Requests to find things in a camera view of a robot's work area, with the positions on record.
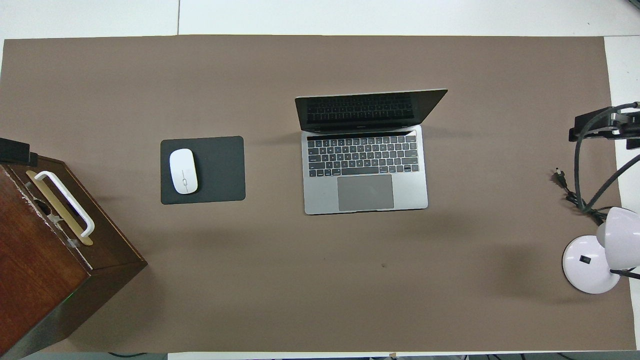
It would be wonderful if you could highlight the dark brown wooden box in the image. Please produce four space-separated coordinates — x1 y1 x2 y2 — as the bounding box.
0 154 148 360

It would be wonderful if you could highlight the white desk lamp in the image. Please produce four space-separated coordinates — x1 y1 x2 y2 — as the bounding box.
562 206 640 295

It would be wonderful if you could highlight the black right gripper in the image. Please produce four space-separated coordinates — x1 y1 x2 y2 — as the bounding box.
568 106 640 150

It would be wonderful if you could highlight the silver grey laptop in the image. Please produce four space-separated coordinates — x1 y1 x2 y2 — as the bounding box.
294 88 449 216

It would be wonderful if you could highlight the brown table mat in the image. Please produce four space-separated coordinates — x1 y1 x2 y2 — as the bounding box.
0 35 637 353

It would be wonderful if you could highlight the dark right arm cable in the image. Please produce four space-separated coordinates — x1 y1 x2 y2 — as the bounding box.
573 101 640 211

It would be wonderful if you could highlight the brass plate on box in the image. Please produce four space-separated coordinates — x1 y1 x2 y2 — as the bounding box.
26 170 94 247

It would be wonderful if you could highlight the white computer mouse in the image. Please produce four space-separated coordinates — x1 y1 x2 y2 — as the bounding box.
169 148 199 195

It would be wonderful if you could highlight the black power cable with plug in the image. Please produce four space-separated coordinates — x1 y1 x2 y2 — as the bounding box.
554 168 608 226

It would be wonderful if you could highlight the black mouse pad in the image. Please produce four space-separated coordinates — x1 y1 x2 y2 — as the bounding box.
160 135 246 205

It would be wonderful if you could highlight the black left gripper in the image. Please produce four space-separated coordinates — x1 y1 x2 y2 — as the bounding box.
0 137 39 167

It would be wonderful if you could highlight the white box handle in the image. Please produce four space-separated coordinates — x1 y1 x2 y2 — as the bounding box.
34 170 96 238

